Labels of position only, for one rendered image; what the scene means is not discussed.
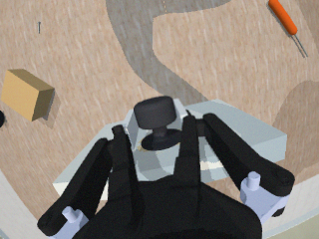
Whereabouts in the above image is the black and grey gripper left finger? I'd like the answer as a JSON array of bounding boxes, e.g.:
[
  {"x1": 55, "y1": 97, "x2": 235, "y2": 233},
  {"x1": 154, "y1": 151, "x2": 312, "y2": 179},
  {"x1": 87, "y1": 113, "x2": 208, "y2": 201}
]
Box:
[{"x1": 37, "y1": 110, "x2": 139, "y2": 239}]

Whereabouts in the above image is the tan cardboard box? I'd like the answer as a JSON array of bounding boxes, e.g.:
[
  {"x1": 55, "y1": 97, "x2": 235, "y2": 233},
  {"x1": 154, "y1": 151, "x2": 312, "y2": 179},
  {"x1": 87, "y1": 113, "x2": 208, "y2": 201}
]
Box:
[{"x1": 1, "y1": 69, "x2": 55, "y2": 121}]

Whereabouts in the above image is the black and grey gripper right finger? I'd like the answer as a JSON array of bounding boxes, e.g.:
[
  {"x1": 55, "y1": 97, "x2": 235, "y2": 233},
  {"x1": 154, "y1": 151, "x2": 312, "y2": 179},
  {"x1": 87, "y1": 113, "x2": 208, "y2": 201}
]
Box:
[{"x1": 166, "y1": 99, "x2": 295, "y2": 230}]

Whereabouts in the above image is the orange-handled screwdriver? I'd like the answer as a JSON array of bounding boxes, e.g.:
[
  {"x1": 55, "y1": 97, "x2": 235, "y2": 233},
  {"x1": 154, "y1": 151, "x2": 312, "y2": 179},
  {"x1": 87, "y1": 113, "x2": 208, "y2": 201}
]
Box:
[{"x1": 268, "y1": 0, "x2": 308, "y2": 57}]

